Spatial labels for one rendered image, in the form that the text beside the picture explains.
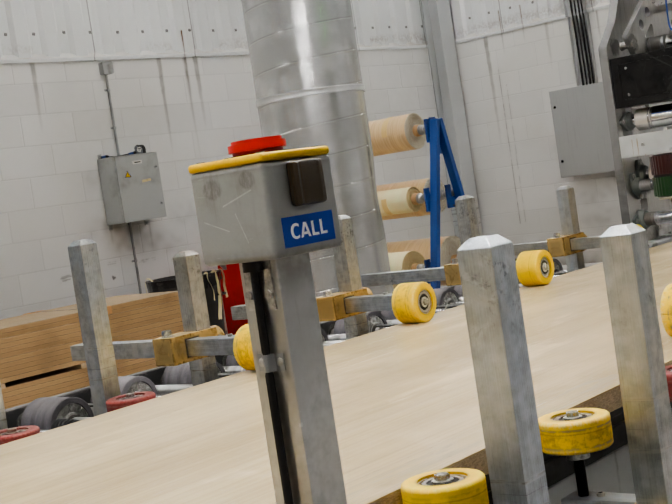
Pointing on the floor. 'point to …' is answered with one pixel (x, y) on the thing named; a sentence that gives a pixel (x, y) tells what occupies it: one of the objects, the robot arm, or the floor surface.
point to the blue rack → (436, 135)
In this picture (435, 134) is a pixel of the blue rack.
